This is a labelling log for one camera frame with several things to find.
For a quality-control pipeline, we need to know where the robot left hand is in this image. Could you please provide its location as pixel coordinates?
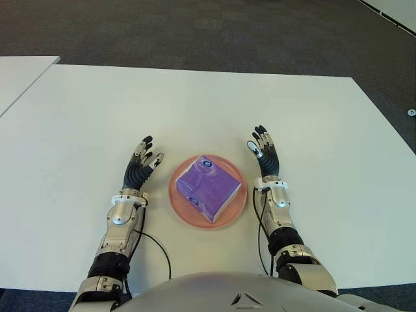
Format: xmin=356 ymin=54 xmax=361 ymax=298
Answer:
xmin=122 ymin=135 xmax=165 ymax=193

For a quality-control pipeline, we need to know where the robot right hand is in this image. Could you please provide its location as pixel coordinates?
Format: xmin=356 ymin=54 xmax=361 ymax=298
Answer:
xmin=246 ymin=123 xmax=281 ymax=178

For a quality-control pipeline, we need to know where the purple tissue paper pack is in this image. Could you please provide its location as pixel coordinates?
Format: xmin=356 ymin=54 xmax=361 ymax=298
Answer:
xmin=175 ymin=155 xmax=243 ymax=224

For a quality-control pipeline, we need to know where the pink round plate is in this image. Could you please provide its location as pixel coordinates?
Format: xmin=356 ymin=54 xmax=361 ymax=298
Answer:
xmin=168 ymin=154 xmax=248 ymax=231

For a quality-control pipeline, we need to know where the silver robot torso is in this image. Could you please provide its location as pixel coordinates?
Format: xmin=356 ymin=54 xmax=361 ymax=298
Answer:
xmin=123 ymin=272 xmax=368 ymax=312

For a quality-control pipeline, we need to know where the white side table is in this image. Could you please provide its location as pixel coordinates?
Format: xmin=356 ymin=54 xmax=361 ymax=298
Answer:
xmin=0 ymin=56 xmax=62 ymax=118

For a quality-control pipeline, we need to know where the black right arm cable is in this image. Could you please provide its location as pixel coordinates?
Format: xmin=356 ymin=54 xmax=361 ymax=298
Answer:
xmin=252 ymin=187 xmax=274 ymax=277

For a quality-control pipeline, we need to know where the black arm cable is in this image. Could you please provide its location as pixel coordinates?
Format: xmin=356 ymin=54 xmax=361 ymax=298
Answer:
xmin=252 ymin=187 xmax=274 ymax=277
xmin=125 ymin=204 xmax=172 ymax=298

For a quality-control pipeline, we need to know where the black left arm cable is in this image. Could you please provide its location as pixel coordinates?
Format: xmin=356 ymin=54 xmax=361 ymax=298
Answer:
xmin=125 ymin=204 xmax=172 ymax=298

